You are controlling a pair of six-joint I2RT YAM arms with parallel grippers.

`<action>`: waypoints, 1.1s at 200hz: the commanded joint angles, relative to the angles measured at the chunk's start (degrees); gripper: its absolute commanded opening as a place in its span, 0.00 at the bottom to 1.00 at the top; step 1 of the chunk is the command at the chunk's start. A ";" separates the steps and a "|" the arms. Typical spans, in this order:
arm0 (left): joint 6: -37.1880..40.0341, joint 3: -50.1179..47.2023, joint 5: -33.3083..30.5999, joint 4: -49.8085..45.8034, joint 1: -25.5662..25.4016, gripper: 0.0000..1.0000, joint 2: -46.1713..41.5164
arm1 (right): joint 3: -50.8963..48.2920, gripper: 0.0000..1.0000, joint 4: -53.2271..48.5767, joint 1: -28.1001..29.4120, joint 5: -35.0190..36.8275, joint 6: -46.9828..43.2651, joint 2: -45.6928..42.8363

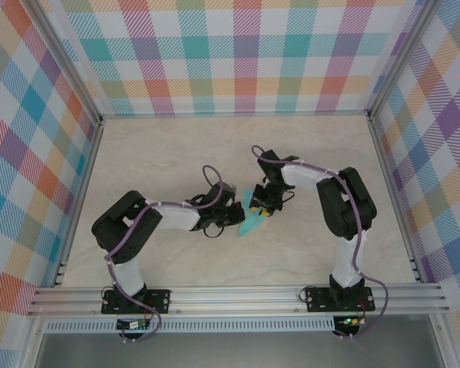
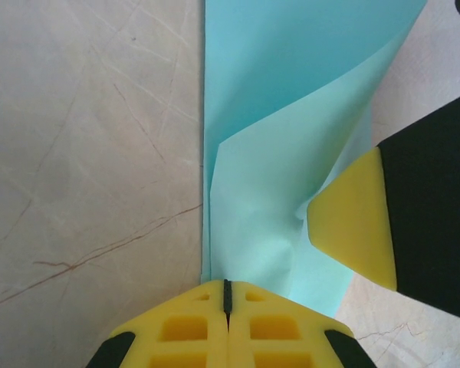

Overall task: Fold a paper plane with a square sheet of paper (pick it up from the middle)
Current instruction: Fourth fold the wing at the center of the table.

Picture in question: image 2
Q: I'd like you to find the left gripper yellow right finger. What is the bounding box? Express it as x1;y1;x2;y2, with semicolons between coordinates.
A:
228;280;376;368

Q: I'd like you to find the teal paper sheet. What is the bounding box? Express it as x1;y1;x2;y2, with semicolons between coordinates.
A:
200;0;426;319

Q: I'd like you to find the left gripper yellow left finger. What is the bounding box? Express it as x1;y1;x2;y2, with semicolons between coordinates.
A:
84;279;230;368

